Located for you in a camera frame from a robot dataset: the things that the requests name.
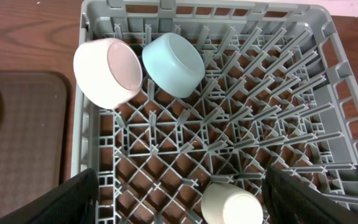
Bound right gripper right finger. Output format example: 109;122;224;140
262;166;358;224

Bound light blue bowl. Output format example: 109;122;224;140
142;32;205;98

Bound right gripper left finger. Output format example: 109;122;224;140
0;168;99;224

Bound grey plastic dishwasher rack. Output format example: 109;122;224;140
71;1;358;223

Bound brown plastic serving tray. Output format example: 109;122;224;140
0;72;67;217

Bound small white cup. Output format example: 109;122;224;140
201;183;264;224

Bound pale pink bowl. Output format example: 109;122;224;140
73;38;143;109

